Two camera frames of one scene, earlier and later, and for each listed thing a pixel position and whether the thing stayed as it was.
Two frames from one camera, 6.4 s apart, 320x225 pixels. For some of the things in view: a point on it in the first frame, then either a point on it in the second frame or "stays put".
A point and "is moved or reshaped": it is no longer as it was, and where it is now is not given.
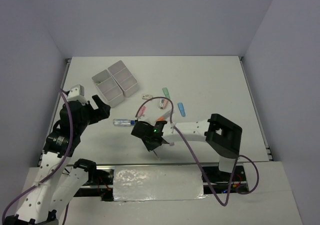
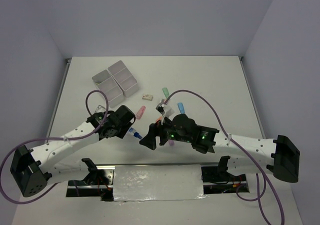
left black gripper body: (90, 117) to (121, 131)
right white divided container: (127, 82) stays put
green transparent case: (166, 92) stays put
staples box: (146, 97) stays put
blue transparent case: (181, 108) stays put
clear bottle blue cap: (123, 122) is moved or reshaped
